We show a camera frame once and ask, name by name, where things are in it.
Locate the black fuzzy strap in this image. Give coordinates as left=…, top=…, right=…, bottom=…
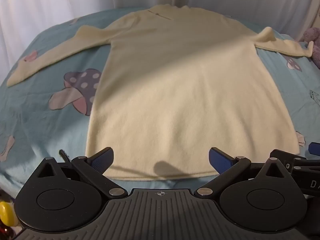
left=58, top=150, right=72, bottom=165

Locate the blue mushroom print bedsheet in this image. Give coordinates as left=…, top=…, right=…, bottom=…
left=0, top=7, right=320, bottom=193

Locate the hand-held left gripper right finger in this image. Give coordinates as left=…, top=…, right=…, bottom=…
left=196, top=147, right=288, bottom=198

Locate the cream knit sweater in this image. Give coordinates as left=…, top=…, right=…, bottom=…
left=7, top=4, right=313, bottom=182

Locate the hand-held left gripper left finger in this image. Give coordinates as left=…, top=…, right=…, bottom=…
left=37, top=147, right=128, bottom=200

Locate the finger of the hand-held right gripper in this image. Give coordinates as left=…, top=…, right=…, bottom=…
left=308, top=142, right=320, bottom=156
left=269, top=149, right=309, bottom=173

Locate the purple plush toy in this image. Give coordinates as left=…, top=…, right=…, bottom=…
left=298, top=27, right=320, bottom=69

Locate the yellow plastic object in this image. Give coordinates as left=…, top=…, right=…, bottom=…
left=0, top=201, right=15, bottom=227

